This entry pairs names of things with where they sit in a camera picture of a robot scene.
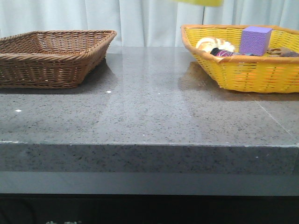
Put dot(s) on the yellow woven plastic basket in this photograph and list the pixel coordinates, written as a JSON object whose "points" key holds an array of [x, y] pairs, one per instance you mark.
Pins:
{"points": [[262, 74]]}

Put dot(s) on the black pink snack packet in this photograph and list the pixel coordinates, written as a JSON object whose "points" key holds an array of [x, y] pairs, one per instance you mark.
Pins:
{"points": [[225, 53]]}

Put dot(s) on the purple foam cube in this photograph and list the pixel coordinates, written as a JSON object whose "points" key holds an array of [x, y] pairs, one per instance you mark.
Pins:
{"points": [[255, 40]]}

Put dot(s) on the cream bread roll toy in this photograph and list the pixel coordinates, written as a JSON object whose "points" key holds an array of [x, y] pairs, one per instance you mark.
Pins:
{"points": [[207, 44]]}

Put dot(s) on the brown wicker basket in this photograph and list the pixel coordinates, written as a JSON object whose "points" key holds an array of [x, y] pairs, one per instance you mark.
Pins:
{"points": [[55, 59]]}

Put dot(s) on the yellow tape roll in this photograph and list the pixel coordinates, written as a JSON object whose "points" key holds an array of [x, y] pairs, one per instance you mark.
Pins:
{"points": [[205, 3]]}

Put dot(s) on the brown object in basket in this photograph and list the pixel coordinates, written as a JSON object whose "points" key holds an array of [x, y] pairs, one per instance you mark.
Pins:
{"points": [[282, 52]]}

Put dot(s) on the white curtain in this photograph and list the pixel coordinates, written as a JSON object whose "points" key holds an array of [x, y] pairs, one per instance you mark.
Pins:
{"points": [[141, 23]]}

